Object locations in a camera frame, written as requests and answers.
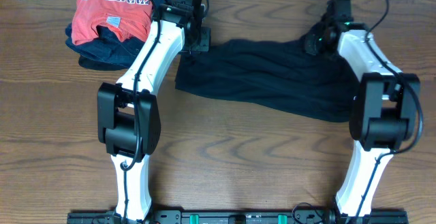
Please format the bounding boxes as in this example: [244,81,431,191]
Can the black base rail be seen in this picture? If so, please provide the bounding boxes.
[66,204,409,224]

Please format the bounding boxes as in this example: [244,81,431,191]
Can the orange printed t-shirt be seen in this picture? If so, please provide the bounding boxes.
[72,0,153,45]

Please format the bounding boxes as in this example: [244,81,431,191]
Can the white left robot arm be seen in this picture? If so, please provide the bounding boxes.
[97,4,211,223]

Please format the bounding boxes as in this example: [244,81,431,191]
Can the navy folded garment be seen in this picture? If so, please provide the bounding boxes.
[65,23,145,71]

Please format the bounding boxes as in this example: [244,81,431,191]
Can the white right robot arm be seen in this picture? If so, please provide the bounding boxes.
[304,20,423,223]

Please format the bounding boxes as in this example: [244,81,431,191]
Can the black t-shirt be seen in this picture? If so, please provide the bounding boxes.
[175,39,359,123]

